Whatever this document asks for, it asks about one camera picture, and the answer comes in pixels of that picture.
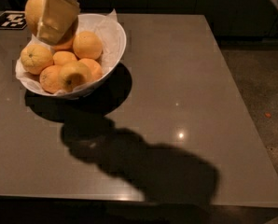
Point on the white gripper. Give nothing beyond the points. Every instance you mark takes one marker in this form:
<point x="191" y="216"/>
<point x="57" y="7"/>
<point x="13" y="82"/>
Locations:
<point x="57" y="19"/>

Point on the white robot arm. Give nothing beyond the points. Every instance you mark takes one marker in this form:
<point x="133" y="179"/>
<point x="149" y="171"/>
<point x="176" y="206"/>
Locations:
<point x="227" y="18"/>

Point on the white paper bowl liner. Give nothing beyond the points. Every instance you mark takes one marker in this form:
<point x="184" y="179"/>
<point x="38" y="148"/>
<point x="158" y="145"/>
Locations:
<point x="109" y="34"/>

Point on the hidden middle orange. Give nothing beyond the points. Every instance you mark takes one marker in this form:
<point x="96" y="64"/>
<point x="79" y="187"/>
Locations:
<point x="63" y="57"/>

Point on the white ceramic bowl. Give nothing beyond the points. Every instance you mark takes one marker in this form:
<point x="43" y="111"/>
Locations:
<point x="118" y="50"/>

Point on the right low orange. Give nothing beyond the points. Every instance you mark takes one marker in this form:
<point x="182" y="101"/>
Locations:
<point x="95" y="68"/>

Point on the black white fiducial marker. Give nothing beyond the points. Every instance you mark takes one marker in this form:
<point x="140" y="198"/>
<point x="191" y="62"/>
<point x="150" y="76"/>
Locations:
<point x="12" y="20"/>

